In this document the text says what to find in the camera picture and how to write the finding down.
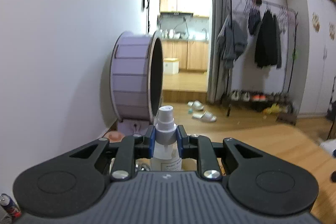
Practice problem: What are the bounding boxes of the clear spray bottle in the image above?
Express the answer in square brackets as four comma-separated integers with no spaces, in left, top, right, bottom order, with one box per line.
[150,105,182,172]

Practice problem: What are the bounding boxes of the black clothes rack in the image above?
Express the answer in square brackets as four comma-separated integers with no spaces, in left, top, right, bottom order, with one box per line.
[217,0,297,112]

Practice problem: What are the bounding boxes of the white wardrobe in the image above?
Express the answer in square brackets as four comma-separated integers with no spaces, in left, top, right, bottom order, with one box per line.
[287,0,335,117]

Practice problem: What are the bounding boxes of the wooden kitchen cabinets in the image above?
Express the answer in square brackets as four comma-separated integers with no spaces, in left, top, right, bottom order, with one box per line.
[162,40,209,72]

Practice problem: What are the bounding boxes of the white slipper near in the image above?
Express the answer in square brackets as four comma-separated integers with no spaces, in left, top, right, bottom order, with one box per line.
[192,111,217,123]

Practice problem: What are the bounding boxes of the yellow duck toy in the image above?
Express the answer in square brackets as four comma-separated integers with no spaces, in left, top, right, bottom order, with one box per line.
[262,104,281,115]

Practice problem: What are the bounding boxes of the black hanging coat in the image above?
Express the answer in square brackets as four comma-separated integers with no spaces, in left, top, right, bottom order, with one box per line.
[255,10,282,69]

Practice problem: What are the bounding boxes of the grey curtain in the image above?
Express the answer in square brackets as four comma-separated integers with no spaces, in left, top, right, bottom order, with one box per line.
[207,0,230,103]

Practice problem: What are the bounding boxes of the grey hanging clothes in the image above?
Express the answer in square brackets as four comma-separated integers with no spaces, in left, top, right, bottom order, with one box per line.
[217,15,248,69]

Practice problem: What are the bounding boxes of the pink ridged cat toy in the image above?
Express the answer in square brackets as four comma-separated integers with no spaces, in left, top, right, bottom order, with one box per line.
[104,131,125,143]

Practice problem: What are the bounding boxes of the row of shoes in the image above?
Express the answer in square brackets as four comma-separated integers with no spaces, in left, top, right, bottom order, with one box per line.
[228,90,293,108]

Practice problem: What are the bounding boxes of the white slipper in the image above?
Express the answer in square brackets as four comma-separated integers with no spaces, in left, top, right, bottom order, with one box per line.
[187,101,204,111]
[192,111,217,123]

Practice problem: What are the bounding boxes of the clear gyro wrist ball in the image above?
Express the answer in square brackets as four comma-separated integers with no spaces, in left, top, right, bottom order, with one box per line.
[135,161,150,172]

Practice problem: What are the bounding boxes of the purple cat exercise wheel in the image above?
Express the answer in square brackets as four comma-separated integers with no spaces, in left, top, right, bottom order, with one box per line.
[109,31,163,135]

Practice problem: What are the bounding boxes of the white slipper far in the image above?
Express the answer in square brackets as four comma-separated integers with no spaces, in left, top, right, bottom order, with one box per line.
[187,101,204,111]

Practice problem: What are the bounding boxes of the white storage box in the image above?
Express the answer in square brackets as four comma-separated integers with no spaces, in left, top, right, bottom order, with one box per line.
[163,58,179,75]

